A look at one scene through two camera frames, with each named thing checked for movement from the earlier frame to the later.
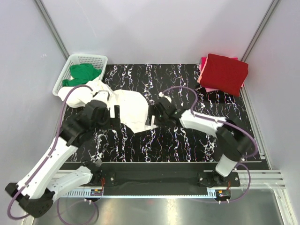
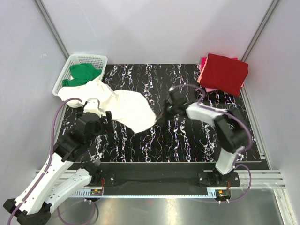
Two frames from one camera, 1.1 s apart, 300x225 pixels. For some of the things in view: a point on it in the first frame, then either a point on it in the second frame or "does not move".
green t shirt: (81, 74) does not move
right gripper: (153, 111) → (161, 114)
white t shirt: (133, 108) does not move
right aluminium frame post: (261, 26) does not move
